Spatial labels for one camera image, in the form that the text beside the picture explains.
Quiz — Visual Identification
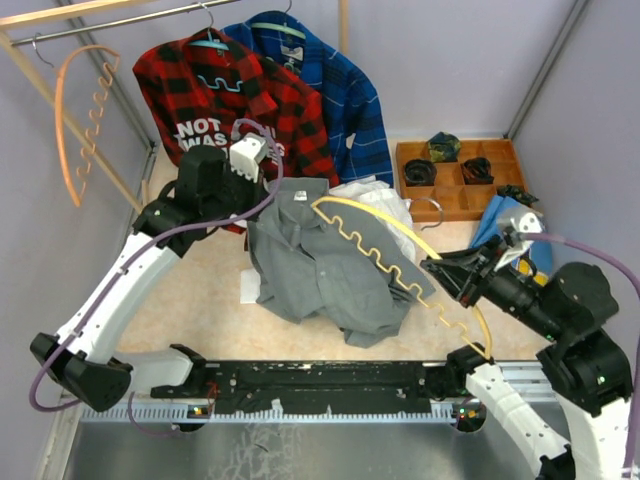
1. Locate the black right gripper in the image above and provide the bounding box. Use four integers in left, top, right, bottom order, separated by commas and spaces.
421, 230, 565, 338

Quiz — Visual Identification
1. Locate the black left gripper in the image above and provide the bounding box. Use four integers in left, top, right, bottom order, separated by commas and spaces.
203, 161, 274, 222

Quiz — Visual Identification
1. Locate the yellow hanger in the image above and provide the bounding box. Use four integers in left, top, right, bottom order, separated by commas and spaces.
310, 195, 494, 362

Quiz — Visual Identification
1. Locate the grey button shirt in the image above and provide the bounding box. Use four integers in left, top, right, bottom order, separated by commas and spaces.
248, 178, 435, 348

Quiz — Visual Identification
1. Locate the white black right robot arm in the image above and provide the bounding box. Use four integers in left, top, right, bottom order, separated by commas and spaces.
421, 237, 639, 479

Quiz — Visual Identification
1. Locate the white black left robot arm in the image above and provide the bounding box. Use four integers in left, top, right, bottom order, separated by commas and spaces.
30, 136, 269, 412

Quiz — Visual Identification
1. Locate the red black plaid shirt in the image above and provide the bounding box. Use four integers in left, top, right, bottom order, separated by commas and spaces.
132, 29, 340, 186

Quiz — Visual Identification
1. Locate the white shirt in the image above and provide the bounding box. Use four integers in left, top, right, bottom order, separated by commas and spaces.
239, 180, 417, 306

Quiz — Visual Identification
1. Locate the blue plaid shirt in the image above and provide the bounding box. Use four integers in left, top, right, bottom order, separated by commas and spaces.
223, 11, 394, 185

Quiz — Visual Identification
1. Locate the teal hanger in red shirt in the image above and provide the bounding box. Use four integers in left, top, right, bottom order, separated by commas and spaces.
186, 2, 244, 94

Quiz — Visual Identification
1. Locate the mint hanger in blue shirt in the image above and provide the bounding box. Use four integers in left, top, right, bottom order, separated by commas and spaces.
250, 0, 306, 40

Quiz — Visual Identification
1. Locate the light blue pikachu cloth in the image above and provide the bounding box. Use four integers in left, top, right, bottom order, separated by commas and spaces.
469, 195, 552, 286

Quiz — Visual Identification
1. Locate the rolled dark tie by cloth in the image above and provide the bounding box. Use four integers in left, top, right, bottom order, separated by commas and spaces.
497, 184, 539, 207

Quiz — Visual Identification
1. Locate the rolled black orange tie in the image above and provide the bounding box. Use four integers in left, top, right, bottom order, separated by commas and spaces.
461, 157, 494, 185

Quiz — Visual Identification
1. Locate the rolled green blue tie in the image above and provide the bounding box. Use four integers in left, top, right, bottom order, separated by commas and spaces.
427, 132, 461, 163

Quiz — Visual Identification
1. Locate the wooden clothes rack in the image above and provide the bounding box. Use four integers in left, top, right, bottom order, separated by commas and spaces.
0, 0, 349, 216

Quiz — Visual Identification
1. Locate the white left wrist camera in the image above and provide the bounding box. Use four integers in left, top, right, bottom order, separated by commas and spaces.
229, 133, 268, 183

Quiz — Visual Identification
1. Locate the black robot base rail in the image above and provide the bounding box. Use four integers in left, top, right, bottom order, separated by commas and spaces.
149, 359, 507, 416

